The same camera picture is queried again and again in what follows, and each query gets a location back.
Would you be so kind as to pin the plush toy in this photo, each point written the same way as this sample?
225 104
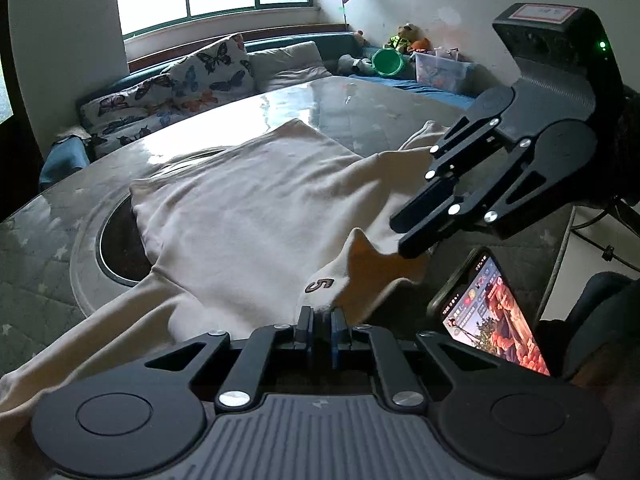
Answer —
407 40

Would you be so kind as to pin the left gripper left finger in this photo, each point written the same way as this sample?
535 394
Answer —
304 329

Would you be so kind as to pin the butterfly pillow upright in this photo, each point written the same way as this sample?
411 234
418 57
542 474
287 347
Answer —
215 75

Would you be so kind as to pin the blue towel on armrest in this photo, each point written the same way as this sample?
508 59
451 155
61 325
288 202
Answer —
65 158

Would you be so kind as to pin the smartphone with lit screen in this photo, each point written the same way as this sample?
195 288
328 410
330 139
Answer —
477 307

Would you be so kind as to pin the blue sofa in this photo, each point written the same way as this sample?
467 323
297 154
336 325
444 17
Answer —
343 54

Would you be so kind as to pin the clear plastic storage box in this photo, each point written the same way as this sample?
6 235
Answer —
442 73

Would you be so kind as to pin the cream sweatshirt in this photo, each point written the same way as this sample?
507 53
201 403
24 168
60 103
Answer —
287 220

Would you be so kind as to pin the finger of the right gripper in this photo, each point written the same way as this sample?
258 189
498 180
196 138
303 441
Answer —
428 210
440 232

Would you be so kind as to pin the green plastic bucket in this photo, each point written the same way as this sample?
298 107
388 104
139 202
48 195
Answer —
387 62

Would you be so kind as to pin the beige cushion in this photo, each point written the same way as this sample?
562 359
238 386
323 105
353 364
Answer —
279 68

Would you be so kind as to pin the grey quilted table cover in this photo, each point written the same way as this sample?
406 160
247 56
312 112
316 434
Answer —
51 282

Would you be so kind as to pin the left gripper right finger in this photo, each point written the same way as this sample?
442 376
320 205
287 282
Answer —
335 334

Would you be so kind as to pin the butterfly pillow long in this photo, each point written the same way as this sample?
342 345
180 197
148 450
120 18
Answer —
128 115

